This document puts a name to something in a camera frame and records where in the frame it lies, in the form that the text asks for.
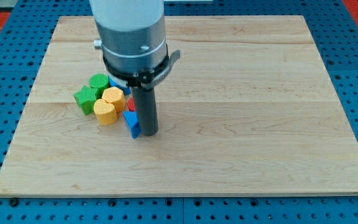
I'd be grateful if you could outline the red star block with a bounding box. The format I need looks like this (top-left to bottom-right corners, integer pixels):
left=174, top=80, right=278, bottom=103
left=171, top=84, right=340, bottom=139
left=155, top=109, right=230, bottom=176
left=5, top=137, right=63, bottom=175
left=127, top=97, right=136, bottom=111

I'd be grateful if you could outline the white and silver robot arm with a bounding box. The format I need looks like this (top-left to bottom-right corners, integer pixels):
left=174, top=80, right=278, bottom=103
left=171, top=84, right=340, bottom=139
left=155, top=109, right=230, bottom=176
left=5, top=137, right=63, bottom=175
left=89, top=0, right=167, bottom=73

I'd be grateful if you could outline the blue cube block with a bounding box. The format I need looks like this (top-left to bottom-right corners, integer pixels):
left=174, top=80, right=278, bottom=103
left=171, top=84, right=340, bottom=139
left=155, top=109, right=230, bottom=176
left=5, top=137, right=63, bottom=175
left=109, top=77, right=131, bottom=96

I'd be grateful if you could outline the green star block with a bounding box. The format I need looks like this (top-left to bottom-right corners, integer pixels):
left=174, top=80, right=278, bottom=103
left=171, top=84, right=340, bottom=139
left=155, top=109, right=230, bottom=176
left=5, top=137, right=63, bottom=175
left=73, top=86, right=101, bottom=115

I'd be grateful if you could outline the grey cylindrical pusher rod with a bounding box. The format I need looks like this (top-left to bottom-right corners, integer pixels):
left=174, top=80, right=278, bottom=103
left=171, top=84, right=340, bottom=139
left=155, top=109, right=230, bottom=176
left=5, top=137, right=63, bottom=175
left=131, top=87, right=158, bottom=136

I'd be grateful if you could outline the blue triangle block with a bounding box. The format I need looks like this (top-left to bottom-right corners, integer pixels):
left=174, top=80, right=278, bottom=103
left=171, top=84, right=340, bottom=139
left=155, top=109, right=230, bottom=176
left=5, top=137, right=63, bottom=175
left=123, top=111, right=140, bottom=139

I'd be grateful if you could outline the yellow hexagon block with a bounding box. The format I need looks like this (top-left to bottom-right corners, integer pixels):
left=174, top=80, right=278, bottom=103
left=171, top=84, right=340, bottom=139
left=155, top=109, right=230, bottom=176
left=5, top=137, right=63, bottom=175
left=102, top=87, right=126, bottom=113

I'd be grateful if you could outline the light wooden board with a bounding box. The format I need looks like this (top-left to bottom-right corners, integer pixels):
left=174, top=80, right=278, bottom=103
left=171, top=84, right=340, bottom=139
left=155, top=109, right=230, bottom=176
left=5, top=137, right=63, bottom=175
left=0, top=16, right=358, bottom=198

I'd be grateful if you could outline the yellow heart block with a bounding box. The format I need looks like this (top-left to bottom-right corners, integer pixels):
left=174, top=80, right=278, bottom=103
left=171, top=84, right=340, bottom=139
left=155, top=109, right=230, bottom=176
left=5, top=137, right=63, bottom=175
left=93, top=99, right=118, bottom=126

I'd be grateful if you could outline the green cylinder block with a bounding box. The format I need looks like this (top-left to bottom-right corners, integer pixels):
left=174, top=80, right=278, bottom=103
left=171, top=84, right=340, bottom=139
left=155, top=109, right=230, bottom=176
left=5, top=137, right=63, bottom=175
left=89, top=73, right=110, bottom=95

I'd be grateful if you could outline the black clamp ring with lever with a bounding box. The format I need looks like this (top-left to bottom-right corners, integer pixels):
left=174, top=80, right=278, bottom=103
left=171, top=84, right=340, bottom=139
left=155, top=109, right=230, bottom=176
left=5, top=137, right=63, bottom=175
left=102, top=49, right=181, bottom=91

